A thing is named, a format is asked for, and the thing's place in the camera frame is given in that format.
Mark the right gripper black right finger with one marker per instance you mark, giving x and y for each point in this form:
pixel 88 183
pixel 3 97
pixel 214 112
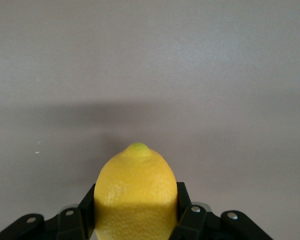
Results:
pixel 195 222

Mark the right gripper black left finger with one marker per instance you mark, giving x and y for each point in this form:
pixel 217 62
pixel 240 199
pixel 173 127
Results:
pixel 70 222

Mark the yellow lemon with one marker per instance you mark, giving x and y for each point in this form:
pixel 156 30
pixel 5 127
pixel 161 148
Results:
pixel 136 195

